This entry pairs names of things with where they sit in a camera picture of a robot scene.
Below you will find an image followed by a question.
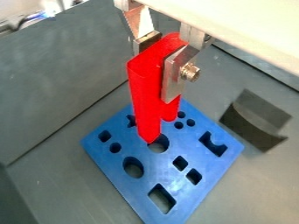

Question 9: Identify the blue shape-sorting board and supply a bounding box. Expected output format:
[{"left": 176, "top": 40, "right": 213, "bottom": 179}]
[{"left": 80, "top": 101, "right": 244, "bottom": 224}]

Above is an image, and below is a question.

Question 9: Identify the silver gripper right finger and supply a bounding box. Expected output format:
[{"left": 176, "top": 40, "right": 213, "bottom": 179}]
[{"left": 161, "top": 23, "right": 215, "bottom": 103}]

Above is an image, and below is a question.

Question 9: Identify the red square-circle peg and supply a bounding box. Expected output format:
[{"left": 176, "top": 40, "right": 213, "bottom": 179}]
[{"left": 125, "top": 32, "right": 187, "bottom": 144}]

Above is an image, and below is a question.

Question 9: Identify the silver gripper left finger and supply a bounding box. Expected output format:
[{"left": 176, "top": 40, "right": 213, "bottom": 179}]
[{"left": 113, "top": 0, "right": 163, "bottom": 55}]

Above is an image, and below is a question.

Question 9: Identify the dark grey curved block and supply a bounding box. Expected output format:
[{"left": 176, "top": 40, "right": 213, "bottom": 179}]
[{"left": 219, "top": 89, "right": 292, "bottom": 152}]

